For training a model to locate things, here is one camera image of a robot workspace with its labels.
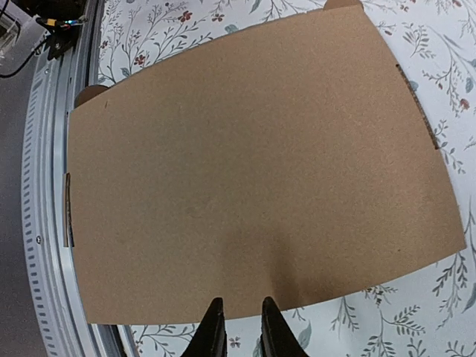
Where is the brown cardboard box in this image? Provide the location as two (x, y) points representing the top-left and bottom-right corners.
(67, 1), (466, 324)

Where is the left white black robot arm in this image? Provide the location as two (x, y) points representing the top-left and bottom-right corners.
(19, 0), (88, 60)

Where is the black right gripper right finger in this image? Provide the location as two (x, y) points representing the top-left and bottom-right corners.
(260, 297), (308, 357)

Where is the white floral table cloth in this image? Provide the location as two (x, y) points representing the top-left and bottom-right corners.
(97, 1), (475, 356)

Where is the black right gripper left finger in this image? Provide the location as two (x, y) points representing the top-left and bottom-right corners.
(184, 297), (227, 357)

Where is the small wooden stick on rail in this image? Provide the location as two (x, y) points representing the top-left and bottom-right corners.
(62, 173), (74, 248)

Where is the aluminium front rail frame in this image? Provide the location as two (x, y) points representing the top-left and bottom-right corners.
(21, 1), (137, 356)

